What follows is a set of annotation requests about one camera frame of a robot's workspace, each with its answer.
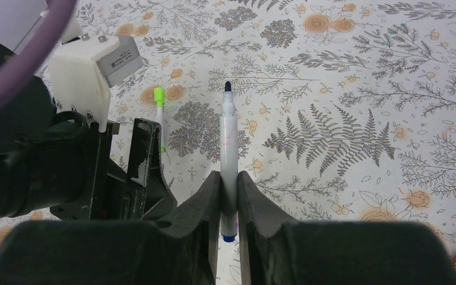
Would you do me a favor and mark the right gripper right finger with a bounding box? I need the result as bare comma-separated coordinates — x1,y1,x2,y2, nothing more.
237,171,456,284

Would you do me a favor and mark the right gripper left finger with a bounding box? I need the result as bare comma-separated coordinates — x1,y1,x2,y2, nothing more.
0,171,221,284

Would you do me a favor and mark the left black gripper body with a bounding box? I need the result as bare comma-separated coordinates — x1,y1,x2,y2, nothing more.
49,111,177,220

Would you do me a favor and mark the white pen green tip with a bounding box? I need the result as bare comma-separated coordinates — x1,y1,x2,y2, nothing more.
156,103,166,152

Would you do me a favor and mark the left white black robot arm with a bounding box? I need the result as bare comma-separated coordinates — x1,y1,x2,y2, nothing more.
0,77,177,221

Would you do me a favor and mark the floral patterned table mat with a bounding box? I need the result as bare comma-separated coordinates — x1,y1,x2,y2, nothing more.
0,1,456,284

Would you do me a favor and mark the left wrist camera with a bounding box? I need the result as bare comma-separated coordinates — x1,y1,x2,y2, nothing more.
49,16,143,132

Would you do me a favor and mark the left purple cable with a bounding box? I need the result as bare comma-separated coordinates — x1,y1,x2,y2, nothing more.
0,0,78,126

